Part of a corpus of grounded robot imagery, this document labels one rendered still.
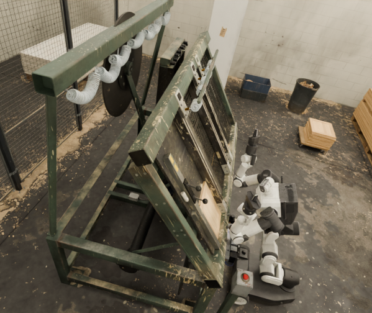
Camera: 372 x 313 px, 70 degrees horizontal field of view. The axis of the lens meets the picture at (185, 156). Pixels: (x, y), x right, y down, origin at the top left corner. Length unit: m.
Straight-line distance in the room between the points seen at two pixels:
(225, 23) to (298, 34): 2.11
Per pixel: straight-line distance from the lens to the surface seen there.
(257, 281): 3.08
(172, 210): 1.54
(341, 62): 7.45
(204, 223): 1.99
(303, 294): 3.46
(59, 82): 1.35
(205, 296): 2.40
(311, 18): 7.05
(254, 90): 6.35
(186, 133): 1.91
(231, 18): 5.57
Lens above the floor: 2.76
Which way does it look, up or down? 40 degrees down
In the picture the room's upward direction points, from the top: 12 degrees clockwise
